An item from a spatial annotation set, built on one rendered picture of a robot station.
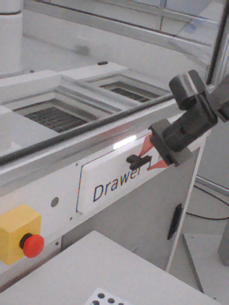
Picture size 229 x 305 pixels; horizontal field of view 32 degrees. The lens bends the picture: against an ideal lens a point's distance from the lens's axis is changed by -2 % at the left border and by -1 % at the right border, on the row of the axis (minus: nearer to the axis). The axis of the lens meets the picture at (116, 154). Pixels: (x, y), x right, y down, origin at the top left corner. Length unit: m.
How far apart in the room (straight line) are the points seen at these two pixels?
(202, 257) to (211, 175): 0.80
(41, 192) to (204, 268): 1.40
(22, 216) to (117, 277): 0.24
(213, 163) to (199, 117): 1.92
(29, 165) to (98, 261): 0.26
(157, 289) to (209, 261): 1.28
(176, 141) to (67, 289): 0.36
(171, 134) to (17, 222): 0.36
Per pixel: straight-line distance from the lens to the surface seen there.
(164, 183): 1.23
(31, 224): 0.65
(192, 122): 0.79
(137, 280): 0.79
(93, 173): 0.79
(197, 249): 2.11
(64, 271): 0.78
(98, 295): 0.71
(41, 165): 0.68
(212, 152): 2.66
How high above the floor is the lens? 1.31
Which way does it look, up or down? 27 degrees down
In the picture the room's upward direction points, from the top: 9 degrees clockwise
